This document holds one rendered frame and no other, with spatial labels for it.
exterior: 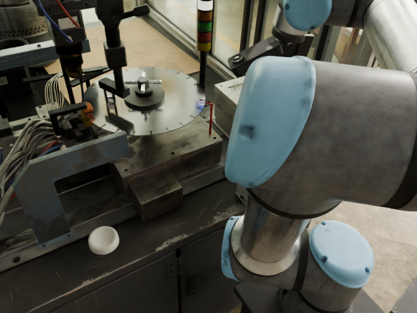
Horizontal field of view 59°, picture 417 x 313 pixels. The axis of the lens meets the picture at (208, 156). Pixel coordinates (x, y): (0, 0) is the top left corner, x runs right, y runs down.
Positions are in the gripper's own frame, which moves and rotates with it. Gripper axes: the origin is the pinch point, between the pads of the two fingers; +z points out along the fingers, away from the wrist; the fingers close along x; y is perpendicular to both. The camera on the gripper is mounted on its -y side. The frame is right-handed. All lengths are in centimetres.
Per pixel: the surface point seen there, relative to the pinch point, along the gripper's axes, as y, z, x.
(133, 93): -28.8, 7.6, 15.2
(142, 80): -26.6, 3.1, 14.7
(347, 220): 83, 93, 28
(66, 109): -45.1, 7.2, 7.2
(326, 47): 18.8, -11.3, 10.5
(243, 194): -0.5, 22.3, -9.1
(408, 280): 95, 90, -8
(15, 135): -60, 21, 14
